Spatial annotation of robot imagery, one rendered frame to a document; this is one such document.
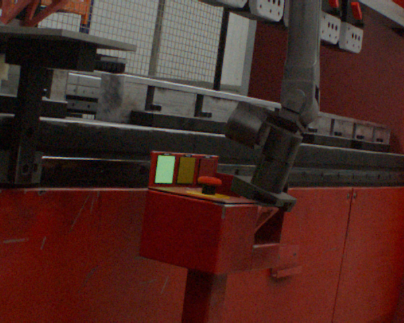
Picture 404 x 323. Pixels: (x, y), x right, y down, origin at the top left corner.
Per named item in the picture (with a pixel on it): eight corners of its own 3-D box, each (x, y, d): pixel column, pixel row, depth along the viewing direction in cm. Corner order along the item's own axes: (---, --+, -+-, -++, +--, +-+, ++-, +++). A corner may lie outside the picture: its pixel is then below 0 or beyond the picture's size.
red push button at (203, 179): (210, 200, 148) (213, 178, 147) (190, 196, 150) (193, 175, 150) (223, 200, 151) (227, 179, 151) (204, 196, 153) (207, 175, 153)
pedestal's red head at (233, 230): (215, 276, 143) (230, 163, 142) (137, 256, 152) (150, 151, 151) (277, 267, 159) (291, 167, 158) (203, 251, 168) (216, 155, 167)
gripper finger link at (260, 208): (233, 228, 162) (252, 180, 160) (265, 245, 158) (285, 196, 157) (213, 229, 157) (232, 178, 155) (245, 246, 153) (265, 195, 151)
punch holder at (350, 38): (343, 47, 265) (349, -6, 264) (318, 44, 269) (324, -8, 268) (360, 54, 278) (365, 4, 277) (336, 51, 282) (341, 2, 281)
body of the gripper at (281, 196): (248, 186, 161) (263, 147, 159) (294, 209, 155) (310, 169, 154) (229, 184, 155) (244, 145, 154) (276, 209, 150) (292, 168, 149)
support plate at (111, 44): (61, 36, 116) (62, 28, 116) (-70, 27, 129) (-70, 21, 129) (137, 51, 132) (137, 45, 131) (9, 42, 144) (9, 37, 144)
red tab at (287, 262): (277, 278, 214) (281, 249, 214) (268, 276, 215) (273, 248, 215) (301, 272, 227) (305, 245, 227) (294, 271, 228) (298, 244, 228)
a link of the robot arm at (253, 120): (308, 92, 149) (316, 105, 157) (248, 68, 153) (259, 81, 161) (279, 157, 148) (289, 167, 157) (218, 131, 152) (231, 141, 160)
